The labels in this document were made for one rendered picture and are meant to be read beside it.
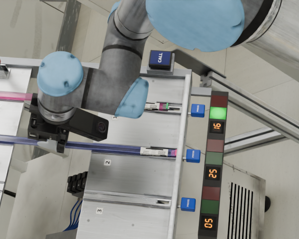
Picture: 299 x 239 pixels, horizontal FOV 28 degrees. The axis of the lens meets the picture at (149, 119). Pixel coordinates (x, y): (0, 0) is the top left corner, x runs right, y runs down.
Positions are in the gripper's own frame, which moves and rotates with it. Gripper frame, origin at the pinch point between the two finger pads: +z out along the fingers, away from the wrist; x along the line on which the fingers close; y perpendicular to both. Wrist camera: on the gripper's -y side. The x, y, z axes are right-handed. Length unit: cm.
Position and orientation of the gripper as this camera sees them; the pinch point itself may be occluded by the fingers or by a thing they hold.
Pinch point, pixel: (63, 143)
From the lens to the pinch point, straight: 133.9
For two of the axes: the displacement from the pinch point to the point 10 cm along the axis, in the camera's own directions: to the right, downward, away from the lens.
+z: -1.8, 3.9, 9.0
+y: -9.8, -1.8, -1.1
